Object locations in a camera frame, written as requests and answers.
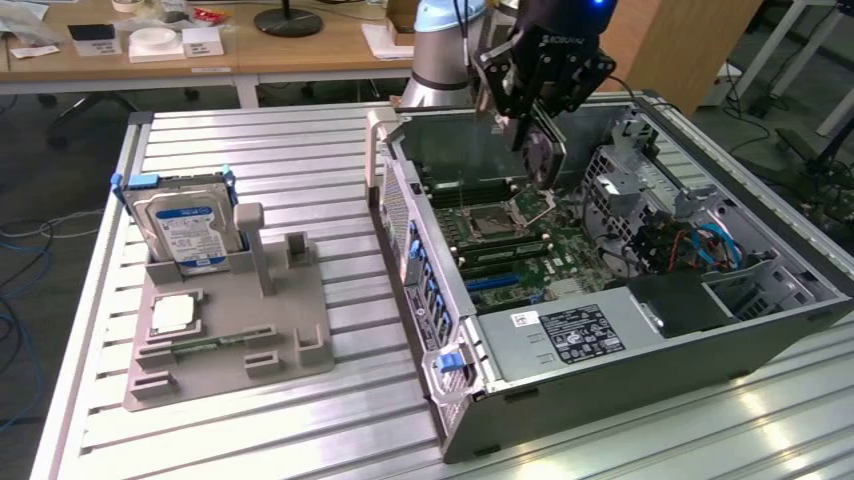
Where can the silver CPU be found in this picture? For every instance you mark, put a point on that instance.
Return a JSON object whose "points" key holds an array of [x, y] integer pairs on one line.
{"points": [[174, 312]]}

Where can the small tape roll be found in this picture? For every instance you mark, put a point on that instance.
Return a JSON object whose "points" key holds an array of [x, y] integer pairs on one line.
{"points": [[116, 6]]}

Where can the open grey PC case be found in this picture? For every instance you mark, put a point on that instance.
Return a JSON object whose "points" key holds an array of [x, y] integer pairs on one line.
{"points": [[601, 400]]}

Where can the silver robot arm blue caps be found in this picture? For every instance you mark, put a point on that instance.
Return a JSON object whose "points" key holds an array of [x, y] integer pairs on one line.
{"points": [[434, 65]]}

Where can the red small packet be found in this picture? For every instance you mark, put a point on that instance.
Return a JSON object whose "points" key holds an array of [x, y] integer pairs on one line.
{"points": [[210, 15]]}

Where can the CPU socket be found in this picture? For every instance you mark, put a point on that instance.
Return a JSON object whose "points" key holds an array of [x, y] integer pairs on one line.
{"points": [[490, 220]]}

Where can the flat white box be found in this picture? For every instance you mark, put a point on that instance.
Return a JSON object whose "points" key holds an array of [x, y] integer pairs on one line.
{"points": [[156, 55]]}

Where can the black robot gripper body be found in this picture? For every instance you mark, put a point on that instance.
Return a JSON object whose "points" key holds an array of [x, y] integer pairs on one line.
{"points": [[567, 30]]}

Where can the small cardboard box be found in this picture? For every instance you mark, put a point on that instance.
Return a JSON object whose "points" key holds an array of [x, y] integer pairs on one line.
{"points": [[401, 20]]}

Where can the installed green RAM stick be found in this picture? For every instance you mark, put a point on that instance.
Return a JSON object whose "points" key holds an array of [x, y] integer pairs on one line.
{"points": [[501, 252]]}

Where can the wooden cabinet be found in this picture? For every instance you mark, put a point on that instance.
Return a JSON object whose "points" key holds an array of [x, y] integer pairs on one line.
{"points": [[667, 50]]}

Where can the black and white box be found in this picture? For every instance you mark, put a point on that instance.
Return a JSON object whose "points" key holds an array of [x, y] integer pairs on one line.
{"points": [[94, 32]]}

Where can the blue expansion slot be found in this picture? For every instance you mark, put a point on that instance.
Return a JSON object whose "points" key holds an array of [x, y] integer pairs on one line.
{"points": [[497, 284]]}

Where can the small white box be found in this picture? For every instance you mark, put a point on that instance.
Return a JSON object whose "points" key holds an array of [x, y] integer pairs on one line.
{"points": [[203, 40]]}

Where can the hard disk with blue bracket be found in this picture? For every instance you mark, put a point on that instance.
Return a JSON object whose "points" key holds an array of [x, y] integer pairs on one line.
{"points": [[187, 225]]}

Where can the black RAM slot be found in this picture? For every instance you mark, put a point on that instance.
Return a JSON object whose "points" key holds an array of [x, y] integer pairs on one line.
{"points": [[470, 198]]}

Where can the loose green RAM stick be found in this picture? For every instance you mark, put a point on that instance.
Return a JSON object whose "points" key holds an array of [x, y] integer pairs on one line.
{"points": [[200, 345]]}

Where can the white paper stack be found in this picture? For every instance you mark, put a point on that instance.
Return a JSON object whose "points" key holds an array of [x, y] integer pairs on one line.
{"points": [[383, 45]]}

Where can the white desk frame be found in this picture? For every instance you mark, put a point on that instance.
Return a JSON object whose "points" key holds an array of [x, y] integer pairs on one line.
{"points": [[770, 50]]}

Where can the clear plastic bag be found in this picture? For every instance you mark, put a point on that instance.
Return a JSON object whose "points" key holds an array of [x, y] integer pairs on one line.
{"points": [[27, 25]]}

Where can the gpu card with metal bracket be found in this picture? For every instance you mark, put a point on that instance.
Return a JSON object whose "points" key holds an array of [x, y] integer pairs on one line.
{"points": [[543, 155]]}

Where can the light wooden desk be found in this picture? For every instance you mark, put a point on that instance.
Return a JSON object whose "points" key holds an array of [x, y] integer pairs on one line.
{"points": [[347, 47]]}

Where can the grey power supply unit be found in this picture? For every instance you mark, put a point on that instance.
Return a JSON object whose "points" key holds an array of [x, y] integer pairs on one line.
{"points": [[514, 350]]}

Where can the black round lamp base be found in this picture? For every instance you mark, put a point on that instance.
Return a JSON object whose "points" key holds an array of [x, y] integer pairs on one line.
{"points": [[287, 25]]}

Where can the white paper card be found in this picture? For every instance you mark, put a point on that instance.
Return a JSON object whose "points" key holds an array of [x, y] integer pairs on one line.
{"points": [[34, 51]]}

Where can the green motherboard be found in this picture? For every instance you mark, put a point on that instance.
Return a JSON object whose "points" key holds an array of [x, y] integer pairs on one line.
{"points": [[567, 250]]}

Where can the blue case latch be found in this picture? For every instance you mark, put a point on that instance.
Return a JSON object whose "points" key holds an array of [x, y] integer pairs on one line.
{"points": [[449, 362]]}

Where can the metal socket cover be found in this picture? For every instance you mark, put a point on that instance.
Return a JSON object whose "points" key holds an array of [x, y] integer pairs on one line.
{"points": [[543, 200]]}

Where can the white round roll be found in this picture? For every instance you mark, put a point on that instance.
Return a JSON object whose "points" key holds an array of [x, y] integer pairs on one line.
{"points": [[152, 46]]}

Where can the grey parts rack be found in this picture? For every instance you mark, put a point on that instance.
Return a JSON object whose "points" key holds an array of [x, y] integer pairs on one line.
{"points": [[267, 320]]}

